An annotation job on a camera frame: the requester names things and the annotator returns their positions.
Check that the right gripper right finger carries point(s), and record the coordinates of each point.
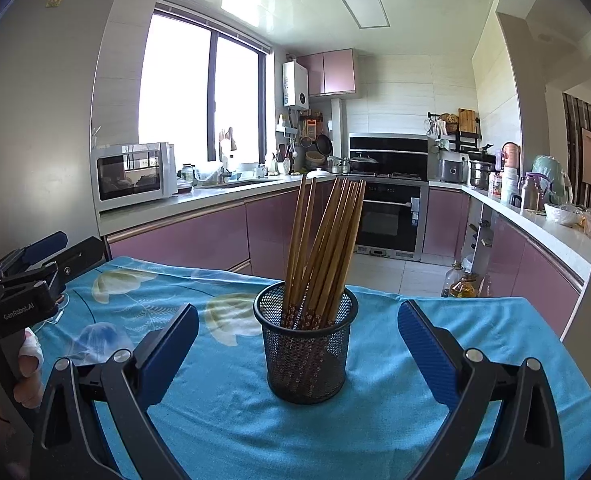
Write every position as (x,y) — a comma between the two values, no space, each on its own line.
(526,441)

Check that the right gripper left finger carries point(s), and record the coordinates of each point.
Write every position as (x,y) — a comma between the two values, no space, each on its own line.
(69,442)

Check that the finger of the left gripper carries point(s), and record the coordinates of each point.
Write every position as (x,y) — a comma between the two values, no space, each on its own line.
(24,258)
(78,260)

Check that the bamboo chopstick four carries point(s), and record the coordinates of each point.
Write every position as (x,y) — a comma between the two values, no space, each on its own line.
(325,254)

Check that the bamboo chopstick eight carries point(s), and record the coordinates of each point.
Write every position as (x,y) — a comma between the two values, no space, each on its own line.
(348,254)

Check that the bamboo chopstick six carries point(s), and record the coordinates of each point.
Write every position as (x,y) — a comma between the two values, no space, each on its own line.
(333,251)

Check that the bamboo chopstick seven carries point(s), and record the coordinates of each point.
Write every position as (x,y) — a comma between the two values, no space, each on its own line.
(343,254)

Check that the bamboo chopstick three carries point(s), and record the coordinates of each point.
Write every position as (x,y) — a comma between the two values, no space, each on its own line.
(305,312)

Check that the bamboo chopstick five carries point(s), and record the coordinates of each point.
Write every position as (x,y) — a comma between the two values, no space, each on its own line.
(331,254)

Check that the bamboo chopstick two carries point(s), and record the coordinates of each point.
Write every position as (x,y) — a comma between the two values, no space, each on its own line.
(308,210)

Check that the bamboo chopstick one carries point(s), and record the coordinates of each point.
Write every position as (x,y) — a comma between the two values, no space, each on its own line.
(294,243)

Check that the left hand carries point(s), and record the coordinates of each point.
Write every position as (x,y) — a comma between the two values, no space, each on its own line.
(21,388)

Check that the white microwave oven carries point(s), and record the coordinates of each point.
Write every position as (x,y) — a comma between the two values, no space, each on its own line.
(132,174)

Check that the blue floral tablecloth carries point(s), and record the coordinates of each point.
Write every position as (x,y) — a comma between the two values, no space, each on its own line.
(221,420)

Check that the yellow cooking oil bottle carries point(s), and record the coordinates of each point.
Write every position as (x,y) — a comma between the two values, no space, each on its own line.
(465,287)

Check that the window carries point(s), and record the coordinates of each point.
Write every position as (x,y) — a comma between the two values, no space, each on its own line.
(204,92)

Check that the black mesh pen holder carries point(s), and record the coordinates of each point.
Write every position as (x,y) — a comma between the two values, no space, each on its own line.
(304,366)

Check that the black built-in oven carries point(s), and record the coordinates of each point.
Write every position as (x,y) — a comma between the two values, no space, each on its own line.
(393,218)

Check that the white water heater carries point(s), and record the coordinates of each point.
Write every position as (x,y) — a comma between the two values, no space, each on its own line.
(295,85)

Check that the black wok with lid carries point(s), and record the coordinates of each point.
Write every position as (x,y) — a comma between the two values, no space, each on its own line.
(363,164)

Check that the steel stock pot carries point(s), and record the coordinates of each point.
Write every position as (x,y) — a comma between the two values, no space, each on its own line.
(481,167)

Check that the pink thermos jug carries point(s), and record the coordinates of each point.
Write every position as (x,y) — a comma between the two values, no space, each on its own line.
(510,156)

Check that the black range hood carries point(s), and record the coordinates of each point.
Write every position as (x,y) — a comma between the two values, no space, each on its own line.
(400,155)

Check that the ceiling light panel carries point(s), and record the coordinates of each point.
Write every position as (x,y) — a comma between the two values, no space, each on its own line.
(368,14)

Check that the pink wall cabinet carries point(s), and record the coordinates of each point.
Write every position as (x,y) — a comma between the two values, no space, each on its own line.
(331,73)

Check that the black wall shelf rack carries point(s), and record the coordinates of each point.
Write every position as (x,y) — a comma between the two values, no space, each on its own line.
(458,132)

